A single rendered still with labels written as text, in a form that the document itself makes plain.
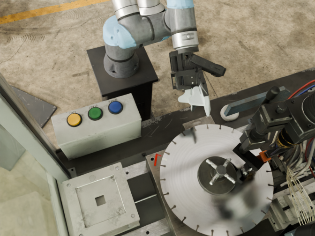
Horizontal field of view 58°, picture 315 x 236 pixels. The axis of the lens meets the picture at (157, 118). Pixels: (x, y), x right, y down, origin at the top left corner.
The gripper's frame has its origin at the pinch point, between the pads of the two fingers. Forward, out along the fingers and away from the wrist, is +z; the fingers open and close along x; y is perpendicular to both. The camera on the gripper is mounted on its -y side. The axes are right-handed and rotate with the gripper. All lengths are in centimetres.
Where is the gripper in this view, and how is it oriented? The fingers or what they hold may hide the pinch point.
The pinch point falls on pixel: (202, 114)
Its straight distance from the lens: 87.9
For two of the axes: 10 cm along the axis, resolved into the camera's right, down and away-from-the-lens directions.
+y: -9.7, 1.7, -1.4
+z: 1.5, 9.8, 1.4
